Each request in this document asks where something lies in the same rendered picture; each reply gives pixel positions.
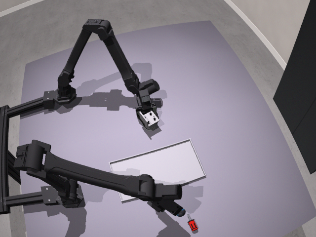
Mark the dark grey cylinder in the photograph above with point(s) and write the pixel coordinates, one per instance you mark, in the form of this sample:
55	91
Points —
151	128

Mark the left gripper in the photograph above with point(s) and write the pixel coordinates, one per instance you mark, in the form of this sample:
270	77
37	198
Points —
145	109

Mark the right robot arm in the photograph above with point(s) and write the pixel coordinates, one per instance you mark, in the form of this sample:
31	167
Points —
142	187

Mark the white shallow rectangular tray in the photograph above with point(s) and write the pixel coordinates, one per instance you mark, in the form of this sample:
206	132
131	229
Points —
177	163

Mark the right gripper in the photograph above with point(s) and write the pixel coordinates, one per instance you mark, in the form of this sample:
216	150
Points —
155	208

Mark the red-handled screwdriver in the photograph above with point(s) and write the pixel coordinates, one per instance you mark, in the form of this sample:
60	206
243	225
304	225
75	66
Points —
192	224

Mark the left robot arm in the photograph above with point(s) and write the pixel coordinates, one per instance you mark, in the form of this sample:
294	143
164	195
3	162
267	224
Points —
104	30

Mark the blue electric screwdriver barrel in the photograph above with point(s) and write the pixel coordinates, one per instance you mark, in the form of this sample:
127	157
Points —
182	213

